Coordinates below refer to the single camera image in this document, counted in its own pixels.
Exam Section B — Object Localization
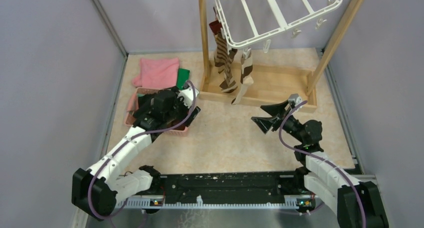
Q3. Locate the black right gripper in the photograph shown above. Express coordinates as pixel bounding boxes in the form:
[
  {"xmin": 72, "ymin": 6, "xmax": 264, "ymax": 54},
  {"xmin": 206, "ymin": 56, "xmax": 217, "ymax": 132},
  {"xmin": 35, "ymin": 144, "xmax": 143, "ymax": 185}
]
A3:
[{"xmin": 251, "ymin": 99, "xmax": 306, "ymax": 143}]

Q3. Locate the cream brown block sock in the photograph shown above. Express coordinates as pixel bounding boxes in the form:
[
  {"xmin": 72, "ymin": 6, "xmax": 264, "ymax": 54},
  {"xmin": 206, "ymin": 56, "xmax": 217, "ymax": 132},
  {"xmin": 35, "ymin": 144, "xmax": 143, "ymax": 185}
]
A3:
[{"xmin": 231, "ymin": 53, "xmax": 254, "ymax": 105}]

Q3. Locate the brown beige striped sock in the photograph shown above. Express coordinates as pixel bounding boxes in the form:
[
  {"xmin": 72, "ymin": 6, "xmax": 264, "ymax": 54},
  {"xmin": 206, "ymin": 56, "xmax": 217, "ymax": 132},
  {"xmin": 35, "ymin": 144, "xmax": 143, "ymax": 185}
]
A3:
[{"xmin": 214, "ymin": 31, "xmax": 232, "ymax": 73}]

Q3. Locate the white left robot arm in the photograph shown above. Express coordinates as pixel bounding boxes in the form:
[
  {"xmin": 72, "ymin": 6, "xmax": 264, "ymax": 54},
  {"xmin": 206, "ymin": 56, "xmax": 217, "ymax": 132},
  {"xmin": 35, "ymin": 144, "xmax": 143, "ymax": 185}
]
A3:
[{"xmin": 71, "ymin": 82, "xmax": 201, "ymax": 220}]

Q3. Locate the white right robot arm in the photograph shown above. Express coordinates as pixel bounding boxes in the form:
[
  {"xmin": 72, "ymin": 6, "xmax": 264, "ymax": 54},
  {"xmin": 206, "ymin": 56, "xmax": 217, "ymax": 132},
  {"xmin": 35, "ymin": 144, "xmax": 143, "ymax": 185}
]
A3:
[{"xmin": 251, "ymin": 98, "xmax": 389, "ymax": 227}]

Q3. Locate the white clip drying hanger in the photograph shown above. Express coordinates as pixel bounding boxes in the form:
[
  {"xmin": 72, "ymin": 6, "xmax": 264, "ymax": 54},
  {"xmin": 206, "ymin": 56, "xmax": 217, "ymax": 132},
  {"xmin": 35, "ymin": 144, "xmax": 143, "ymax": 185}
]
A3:
[{"xmin": 214, "ymin": 0, "xmax": 346, "ymax": 49}]

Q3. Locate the pink perforated basket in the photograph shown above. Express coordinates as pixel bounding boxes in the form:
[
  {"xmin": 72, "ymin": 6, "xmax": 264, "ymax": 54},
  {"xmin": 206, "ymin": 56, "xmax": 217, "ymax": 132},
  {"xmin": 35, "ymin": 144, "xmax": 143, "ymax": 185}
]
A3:
[{"xmin": 124, "ymin": 87, "xmax": 189, "ymax": 137}]

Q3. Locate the wooden rack base tray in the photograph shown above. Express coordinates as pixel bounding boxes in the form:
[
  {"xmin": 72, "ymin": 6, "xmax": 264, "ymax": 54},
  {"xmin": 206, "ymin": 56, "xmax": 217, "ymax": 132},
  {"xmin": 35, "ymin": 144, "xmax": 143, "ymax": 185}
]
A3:
[{"xmin": 198, "ymin": 64, "xmax": 317, "ymax": 113}]

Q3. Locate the green cloth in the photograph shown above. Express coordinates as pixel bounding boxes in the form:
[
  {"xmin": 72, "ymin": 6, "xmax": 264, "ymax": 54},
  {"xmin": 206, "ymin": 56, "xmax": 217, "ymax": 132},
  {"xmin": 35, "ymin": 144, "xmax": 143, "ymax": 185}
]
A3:
[{"xmin": 176, "ymin": 68, "xmax": 190, "ymax": 90}]

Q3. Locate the pink towel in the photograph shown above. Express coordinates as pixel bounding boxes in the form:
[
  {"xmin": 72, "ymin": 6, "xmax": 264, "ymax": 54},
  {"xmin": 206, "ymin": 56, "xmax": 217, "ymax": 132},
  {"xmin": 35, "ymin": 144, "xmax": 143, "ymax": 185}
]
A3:
[{"xmin": 131, "ymin": 58, "xmax": 180, "ymax": 89}]

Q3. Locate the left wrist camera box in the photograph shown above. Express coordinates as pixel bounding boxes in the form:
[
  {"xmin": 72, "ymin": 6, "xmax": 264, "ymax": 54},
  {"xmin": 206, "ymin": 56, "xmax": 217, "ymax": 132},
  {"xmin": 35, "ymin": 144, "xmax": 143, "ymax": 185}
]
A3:
[{"xmin": 177, "ymin": 87, "xmax": 200, "ymax": 108}]

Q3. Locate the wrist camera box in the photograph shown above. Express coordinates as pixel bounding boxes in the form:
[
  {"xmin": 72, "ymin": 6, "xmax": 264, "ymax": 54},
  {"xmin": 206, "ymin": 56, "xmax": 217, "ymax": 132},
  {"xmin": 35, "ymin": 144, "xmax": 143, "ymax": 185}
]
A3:
[
  {"xmin": 177, "ymin": 87, "xmax": 200, "ymax": 108},
  {"xmin": 288, "ymin": 93, "xmax": 303, "ymax": 108}
]

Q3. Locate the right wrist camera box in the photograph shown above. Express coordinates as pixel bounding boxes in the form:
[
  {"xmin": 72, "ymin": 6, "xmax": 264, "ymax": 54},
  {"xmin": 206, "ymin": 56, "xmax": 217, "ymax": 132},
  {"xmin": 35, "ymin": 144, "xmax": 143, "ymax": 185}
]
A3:
[{"xmin": 288, "ymin": 93, "xmax": 303, "ymax": 108}]

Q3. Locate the left wooden rack post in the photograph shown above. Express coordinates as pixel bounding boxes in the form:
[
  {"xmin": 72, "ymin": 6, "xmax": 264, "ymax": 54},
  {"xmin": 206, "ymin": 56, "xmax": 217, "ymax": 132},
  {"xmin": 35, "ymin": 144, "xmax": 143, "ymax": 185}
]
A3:
[{"xmin": 198, "ymin": 0, "xmax": 211, "ymax": 90}]

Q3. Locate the wooden rack post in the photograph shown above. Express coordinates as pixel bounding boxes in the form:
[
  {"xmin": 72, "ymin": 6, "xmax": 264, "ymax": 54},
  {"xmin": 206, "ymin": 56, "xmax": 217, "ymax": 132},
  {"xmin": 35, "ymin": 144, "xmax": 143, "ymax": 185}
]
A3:
[
  {"xmin": 198, "ymin": 0, "xmax": 211, "ymax": 90},
  {"xmin": 306, "ymin": 0, "xmax": 364, "ymax": 96}
]

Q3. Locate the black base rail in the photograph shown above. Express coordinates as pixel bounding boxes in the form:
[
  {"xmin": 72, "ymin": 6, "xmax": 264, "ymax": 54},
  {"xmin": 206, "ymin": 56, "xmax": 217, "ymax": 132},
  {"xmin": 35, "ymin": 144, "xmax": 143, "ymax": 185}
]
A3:
[{"xmin": 143, "ymin": 170, "xmax": 313, "ymax": 197}]

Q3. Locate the white cable duct strip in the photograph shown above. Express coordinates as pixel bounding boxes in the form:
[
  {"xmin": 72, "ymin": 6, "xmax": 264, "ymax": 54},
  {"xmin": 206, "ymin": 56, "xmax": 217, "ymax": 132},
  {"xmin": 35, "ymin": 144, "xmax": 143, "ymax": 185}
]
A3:
[{"xmin": 115, "ymin": 195, "xmax": 310, "ymax": 210}]

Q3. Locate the right wooden rack post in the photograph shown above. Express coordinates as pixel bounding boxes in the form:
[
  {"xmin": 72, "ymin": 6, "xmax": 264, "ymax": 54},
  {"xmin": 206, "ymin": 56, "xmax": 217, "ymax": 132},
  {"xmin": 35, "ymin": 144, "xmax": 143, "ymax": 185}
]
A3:
[{"xmin": 306, "ymin": 0, "xmax": 364, "ymax": 96}]

